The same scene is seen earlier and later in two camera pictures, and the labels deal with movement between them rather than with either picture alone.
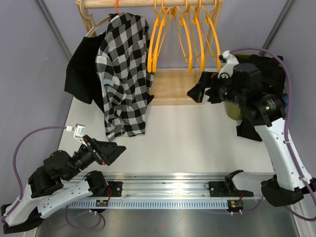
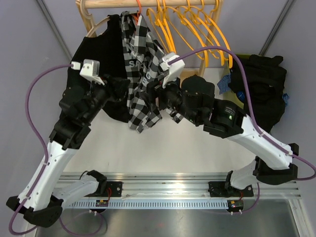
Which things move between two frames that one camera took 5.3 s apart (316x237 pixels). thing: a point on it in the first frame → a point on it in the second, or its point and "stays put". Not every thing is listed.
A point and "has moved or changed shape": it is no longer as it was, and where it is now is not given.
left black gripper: x=104 y=152 → x=116 y=88
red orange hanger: x=116 y=7 → x=137 y=17
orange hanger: x=202 y=59 → x=209 y=19
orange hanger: x=188 y=59 → x=198 y=17
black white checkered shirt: x=125 y=74 has moved or changed shape
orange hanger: x=153 y=35 → x=163 y=22
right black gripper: x=209 y=79 → x=156 y=90
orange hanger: x=164 y=12 → x=161 y=25
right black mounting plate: x=225 y=189 stays put
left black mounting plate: x=114 y=189 stays put
